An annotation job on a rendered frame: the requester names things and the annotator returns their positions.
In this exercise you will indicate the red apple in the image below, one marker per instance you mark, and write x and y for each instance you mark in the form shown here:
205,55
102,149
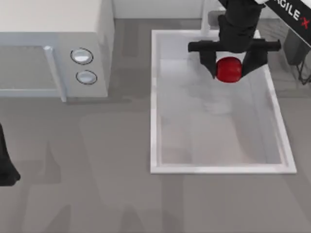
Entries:
228,70

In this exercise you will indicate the white tap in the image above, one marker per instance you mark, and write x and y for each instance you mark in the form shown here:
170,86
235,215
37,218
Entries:
206,23

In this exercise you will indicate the white sink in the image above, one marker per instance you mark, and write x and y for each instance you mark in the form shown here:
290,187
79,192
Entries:
218,136

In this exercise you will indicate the small round microwave knob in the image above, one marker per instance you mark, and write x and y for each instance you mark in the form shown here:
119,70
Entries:
86,77

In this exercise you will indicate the large round microwave knob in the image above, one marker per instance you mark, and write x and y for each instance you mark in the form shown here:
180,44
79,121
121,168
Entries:
81,56

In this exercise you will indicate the pale microwave oven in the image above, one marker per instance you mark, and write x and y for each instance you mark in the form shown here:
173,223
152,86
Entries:
80,26

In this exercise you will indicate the microwave glass door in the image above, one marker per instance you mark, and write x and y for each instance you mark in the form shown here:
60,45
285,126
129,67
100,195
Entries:
24,68

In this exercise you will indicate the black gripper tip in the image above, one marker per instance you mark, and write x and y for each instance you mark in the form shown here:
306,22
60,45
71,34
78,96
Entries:
6,165

